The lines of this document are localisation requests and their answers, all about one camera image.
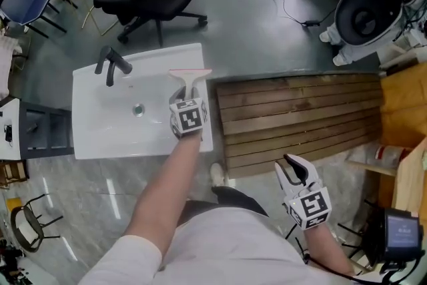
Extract black tablet screen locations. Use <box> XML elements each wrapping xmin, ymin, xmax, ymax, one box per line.
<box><xmin>382</xmin><ymin>208</ymin><xmax>422</xmax><ymax>262</ymax></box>

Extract dark wooden slat platform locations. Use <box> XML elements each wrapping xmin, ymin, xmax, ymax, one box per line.
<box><xmin>214</xmin><ymin>72</ymin><xmax>384</xmax><ymax>180</ymax></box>

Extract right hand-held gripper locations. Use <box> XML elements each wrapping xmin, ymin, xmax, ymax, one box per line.
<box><xmin>275</xmin><ymin>153</ymin><xmax>332</xmax><ymax>231</ymax></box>

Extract small white sink top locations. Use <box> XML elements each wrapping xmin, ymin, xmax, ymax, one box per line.
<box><xmin>0</xmin><ymin>97</ymin><xmax>23</xmax><ymax>161</ymax></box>

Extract person's right forearm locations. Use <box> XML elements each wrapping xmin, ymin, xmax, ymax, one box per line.
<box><xmin>301</xmin><ymin>224</ymin><xmax>355</xmax><ymax>277</ymax></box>

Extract white ceramic sink basin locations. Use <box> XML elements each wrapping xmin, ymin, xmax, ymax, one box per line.
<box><xmin>71</xmin><ymin>42</ymin><xmax>215</xmax><ymax>161</ymax></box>

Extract white squeegee with red blade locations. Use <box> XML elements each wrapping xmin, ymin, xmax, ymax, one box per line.
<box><xmin>167</xmin><ymin>68</ymin><xmax>214</xmax><ymax>101</ymax></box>

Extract person's white shoe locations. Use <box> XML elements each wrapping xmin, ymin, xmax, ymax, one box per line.
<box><xmin>209</xmin><ymin>162</ymin><xmax>228</xmax><ymax>188</ymax></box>

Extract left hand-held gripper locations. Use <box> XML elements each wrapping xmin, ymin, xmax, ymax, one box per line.
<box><xmin>169</xmin><ymin>85</ymin><xmax>209</xmax><ymax>139</ymax></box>

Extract person's black trousers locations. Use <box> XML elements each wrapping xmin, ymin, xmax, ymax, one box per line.
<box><xmin>177</xmin><ymin>186</ymin><xmax>269</xmax><ymax>228</ymax></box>

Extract yellow wooden board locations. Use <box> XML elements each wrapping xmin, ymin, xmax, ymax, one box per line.
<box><xmin>379</xmin><ymin>62</ymin><xmax>427</xmax><ymax>148</ymax></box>

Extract black metal sink stand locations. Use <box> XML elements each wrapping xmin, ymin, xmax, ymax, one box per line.
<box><xmin>18</xmin><ymin>99</ymin><xmax>75</xmax><ymax>160</ymax></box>

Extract black sink faucet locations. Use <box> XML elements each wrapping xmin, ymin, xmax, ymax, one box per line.
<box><xmin>93</xmin><ymin>45</ymin><xmax>133</xmax><ymax>88</ymax></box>

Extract person's white shirt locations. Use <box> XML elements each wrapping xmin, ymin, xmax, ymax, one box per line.
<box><xmin>77</xmin><ymin>206</ymin><xmax>380</xmax><ymax>285</ymax></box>

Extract person's left forearm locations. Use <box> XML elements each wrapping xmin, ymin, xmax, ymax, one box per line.
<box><xmin>124</xmin><ymin>134</ymin><xmax>203</xmax><ymax>257</ymax></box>

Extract blue chair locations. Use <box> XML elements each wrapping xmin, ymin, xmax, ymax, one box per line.
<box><xmin>0</xmin><ymin>0</ymin><xmax>68</xmax><ymax>40</ymax></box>

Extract small wooden stool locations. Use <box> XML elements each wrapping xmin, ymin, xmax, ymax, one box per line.
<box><xmin>0</xmin><ymin>160</ymin><xmax>30</xmax><ymax>190</ymax></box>

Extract clear bag with red label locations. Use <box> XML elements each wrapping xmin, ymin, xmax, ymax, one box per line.
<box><xmin>372</xmin><ymin>144</ymin><xmax>407</xmax><ymax>168</ymax></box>

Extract light wooden table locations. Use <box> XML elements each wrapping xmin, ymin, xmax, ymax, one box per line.
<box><xmin>346</xmin><ymin>137</ymin><xmax>427</xmax><ymax>223</ymax></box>

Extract black round frame chair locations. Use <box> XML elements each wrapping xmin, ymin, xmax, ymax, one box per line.
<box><xmin>9</xmin><ymin>193</ymin><xmax>65</xmax><ymax>254</ymax></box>

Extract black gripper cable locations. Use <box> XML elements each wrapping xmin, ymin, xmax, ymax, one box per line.
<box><xmin>283</xmin><ymin>222</ymin><xmax>381</xmax><ymax>285</ymax></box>

